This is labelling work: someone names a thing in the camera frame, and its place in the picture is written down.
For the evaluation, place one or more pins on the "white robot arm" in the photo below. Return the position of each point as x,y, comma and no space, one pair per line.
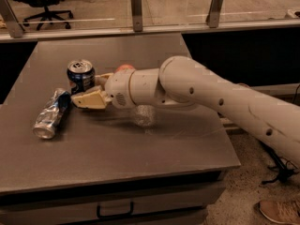
181,82

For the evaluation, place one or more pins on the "middle metal glass bracket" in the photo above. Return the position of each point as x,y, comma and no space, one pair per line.
137,15

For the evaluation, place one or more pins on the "black drawer handle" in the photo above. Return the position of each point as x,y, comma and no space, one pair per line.
112,210

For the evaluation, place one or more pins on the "black stand base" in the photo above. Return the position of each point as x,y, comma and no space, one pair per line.
283,167

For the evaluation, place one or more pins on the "blue pepsi can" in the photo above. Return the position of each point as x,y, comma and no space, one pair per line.
81,76

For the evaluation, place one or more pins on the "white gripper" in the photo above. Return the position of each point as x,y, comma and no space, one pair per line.
118,88

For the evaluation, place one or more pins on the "left metal glass bracket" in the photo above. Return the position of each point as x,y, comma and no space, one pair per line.
15,30

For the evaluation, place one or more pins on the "metal glass bracket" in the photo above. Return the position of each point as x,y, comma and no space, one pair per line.
137,15
15,30
213,16

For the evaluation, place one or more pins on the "right metal glass bracket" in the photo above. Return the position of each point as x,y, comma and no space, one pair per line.
213,16

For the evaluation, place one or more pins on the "crushed redbull can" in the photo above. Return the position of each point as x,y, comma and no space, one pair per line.
51,115

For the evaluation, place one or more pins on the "red apple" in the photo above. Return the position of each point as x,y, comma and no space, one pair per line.
125,67

